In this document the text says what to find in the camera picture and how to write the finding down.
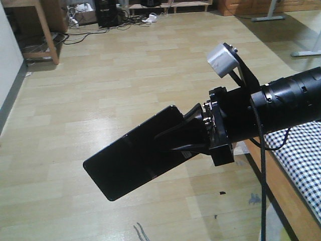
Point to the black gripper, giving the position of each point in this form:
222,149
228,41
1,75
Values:
233,120

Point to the black smartphone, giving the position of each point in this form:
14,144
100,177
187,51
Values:
134,159

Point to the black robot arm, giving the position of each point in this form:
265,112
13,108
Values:
284,103

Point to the black white checkered bedsheet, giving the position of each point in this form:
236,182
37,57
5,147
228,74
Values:
300,158

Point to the white power strip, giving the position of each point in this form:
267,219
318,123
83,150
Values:
152,18

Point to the wooden drawer cabinet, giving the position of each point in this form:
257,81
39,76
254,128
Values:
228,8

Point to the wooden low shelf unit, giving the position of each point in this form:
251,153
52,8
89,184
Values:
166,5

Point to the black computer tower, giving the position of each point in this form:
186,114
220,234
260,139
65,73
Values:
106,13

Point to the wooden table leg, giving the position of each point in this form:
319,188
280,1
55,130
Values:
40,17

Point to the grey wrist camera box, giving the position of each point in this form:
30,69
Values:
221,60

